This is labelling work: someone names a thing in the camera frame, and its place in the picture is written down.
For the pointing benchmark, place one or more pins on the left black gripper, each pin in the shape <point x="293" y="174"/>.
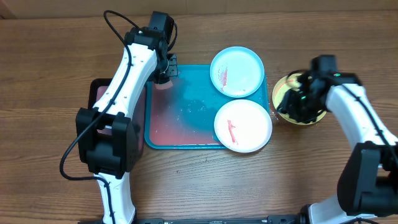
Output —
<point x="174" y="71"/>

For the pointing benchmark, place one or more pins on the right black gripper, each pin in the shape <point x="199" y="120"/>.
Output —
<point x="291" y="109"/>

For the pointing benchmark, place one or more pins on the pink sponge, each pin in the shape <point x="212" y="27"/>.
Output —
<point x="163" y="86"/>

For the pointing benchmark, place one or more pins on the yellow plate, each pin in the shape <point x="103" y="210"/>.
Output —
<point x="282" y="86"/>

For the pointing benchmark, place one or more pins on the white plate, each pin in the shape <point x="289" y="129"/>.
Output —
<point x="243" y="126"/>

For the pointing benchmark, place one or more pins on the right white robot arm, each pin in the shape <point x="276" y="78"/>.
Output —
<point x="367" y="187"/>

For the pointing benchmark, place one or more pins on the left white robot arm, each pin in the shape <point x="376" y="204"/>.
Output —
<point x="107" y="138"/>

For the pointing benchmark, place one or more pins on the teal serving tray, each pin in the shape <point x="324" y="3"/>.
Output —
<point x="182" y="117"/>

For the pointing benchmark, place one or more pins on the dark rectangular sponge tray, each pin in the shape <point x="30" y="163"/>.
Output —
<point x="97" y="90"/>

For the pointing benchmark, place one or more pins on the light blue plate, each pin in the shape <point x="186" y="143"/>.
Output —
<point x="237" y="72"/>

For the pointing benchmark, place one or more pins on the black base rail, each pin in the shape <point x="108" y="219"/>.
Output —
<point x="271" y="219"/>

